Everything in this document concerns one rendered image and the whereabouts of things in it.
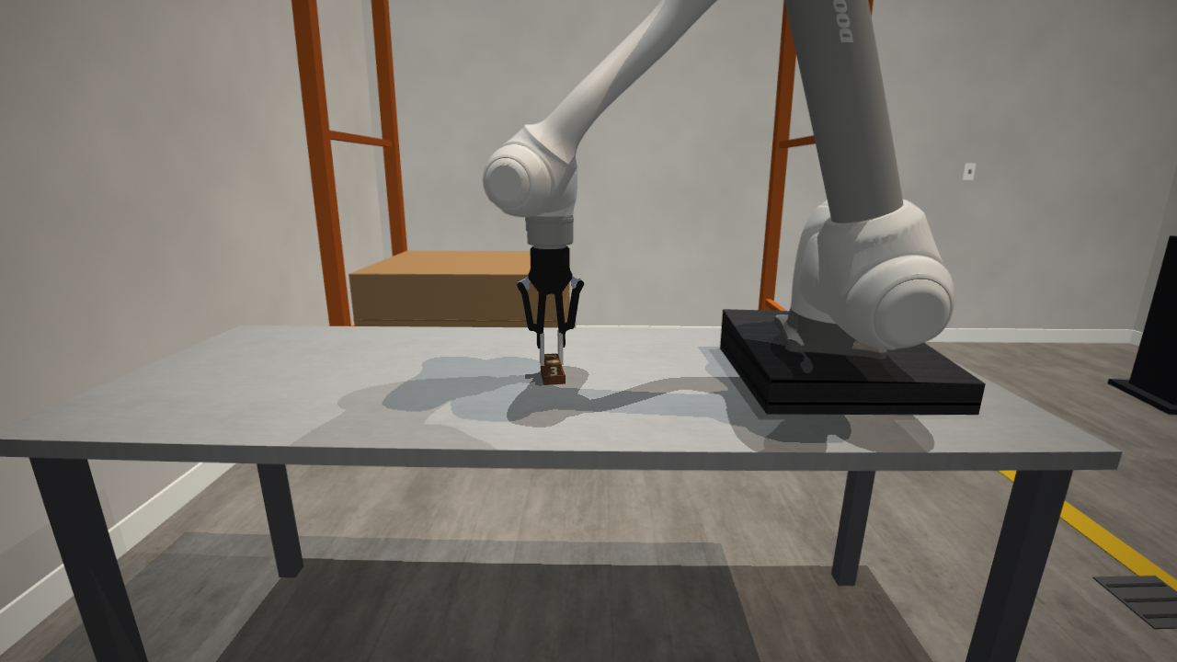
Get brown wooden tray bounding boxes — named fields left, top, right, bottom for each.
left=541, top=366, right=566, bottom=385

